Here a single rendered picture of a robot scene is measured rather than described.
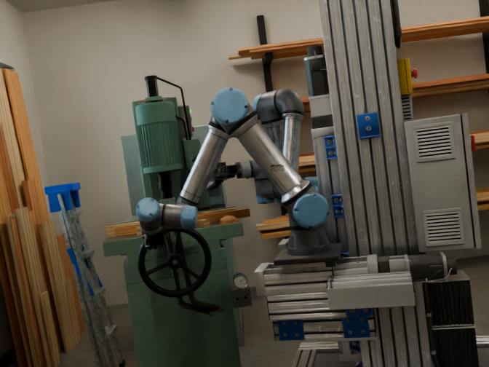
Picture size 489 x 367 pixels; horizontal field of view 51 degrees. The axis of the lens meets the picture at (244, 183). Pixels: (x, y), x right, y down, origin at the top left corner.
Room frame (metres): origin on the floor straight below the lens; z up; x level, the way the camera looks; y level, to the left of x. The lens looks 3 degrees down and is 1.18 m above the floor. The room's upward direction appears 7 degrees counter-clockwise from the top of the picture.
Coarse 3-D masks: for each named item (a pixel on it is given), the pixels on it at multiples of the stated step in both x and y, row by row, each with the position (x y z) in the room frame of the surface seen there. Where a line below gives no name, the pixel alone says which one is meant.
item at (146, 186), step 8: (136, 104) 2.50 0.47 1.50; (176, 104) 2.53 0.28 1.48; (176, 112) 2.53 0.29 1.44; (136, 120) 2.50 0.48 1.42; (176, 120) 2.53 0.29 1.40; (136, 128) 2.50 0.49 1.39; (136, 136) 2.50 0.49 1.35; (184, 160) 2.53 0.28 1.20; (184, 168) 2.53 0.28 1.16; (144, 176) 2.50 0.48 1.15; (184, 176) 2.53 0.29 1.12; (144, 184) 2.50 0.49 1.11; (144, 192) 2.50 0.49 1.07
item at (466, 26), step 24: (480, 0) 4.61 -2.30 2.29; (264, 24) 4.56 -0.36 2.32; (432, 24) 4.12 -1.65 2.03; (456, 24) 4.14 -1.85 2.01; (480, 24) 4.20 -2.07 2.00; (240, 48) 4.10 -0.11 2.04; (264, 48) 4.11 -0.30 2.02; (288, 48) 4.15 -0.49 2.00; (264, 72) 4.56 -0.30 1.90; (480, 144) 4.15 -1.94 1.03; (312, 168) 4.12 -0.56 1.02; (480, 192) 4.24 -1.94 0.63
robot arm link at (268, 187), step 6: (258, 180) 2.18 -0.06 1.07; (264, 180) 2.18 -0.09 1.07; (258, 186) 2.18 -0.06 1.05; (264, 186) 2.17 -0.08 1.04; (270, 186) 2.15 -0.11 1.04; (258, 192) 2.19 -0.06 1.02; (264, 192) 2.17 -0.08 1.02; (270, 192) 2.15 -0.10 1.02; (258, 198) 2.19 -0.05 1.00; (264, 198) 2.17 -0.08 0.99; (270, 198) 2.18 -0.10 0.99; (276, 198) 2.16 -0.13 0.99
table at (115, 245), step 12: (204, 228) 2.19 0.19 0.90; (216, 228) 2.20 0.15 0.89; (228, 228) 2.21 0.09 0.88; (240, 228) 2.21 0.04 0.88; (108, 240) 2.18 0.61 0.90; (120, 240) 2.14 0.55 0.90; (132, 240) 2.15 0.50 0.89; (192, 240) 2.09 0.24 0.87; (108, 252) 2.13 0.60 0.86; (120, 252) 2.14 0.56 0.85; (132, 252) 2.15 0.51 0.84; (156, 252) 2.07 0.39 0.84
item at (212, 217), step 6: (234, 210) 2.37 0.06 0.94; (240, 210) 2.37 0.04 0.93; (246, 210) 2.38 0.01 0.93; (204, 216) 2.35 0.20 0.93; (210, 216) 2.35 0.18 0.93; (216, 216) 2.36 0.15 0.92; (222, 216) 2.36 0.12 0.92; (234, 216) 2.37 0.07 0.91; (240, 216) 2.37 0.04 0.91; (246, 216) 2.38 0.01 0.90; (210, 222) 2.35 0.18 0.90; (114, 228) 2.29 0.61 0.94; (120, 228) 2.29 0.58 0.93; (126, 228) 2.30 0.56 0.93; (132, 228) 2.30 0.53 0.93; (120, 234) 2.29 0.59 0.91; (126, 234) 2.30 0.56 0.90
